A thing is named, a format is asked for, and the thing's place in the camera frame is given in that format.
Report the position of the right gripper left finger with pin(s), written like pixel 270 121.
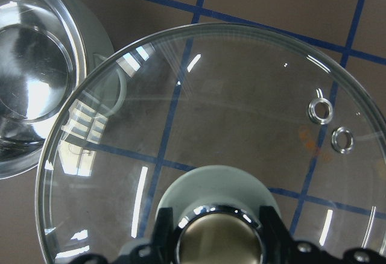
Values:
pixel 159 250

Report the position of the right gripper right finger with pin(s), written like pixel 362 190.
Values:
pixel 282 248

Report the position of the glass pot lid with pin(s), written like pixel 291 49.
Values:
pixel 215 121

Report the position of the pale green electric pot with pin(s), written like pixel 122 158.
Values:
pixel 48 47

